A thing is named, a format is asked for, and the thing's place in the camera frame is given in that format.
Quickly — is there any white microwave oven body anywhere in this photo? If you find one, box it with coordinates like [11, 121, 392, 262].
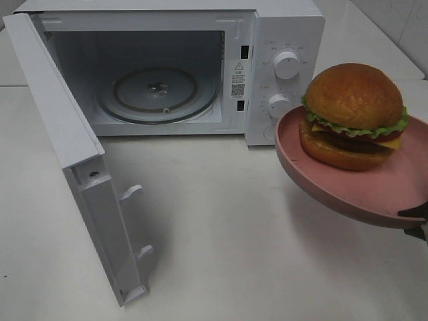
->
[11, 1, 325, 146]

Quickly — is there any white microwave door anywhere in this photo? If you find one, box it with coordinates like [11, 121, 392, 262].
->
[4, 13, 154, 306]

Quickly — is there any white upper power knob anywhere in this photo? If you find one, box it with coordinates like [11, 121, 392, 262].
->
[273, 49, 301, 80]

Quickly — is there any white warning label sticker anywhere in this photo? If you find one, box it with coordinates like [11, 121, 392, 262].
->
[229, 60, 248, 99]

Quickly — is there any toy hamburger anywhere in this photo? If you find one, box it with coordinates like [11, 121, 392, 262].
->
[299, 63, 409, 171]

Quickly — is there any glass microwave turntable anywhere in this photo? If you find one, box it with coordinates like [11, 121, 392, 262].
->
[97, 66, 221, 124]

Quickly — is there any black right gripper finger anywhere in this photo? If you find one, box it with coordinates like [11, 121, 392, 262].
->
[398, 202, 428, 221]
[404, 225, 427, 241]

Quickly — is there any round white door button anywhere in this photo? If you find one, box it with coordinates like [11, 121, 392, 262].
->
[263, 126, 275, 141]

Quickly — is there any pink round plate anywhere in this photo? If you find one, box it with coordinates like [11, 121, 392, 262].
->
[275, 107, 427, 229]

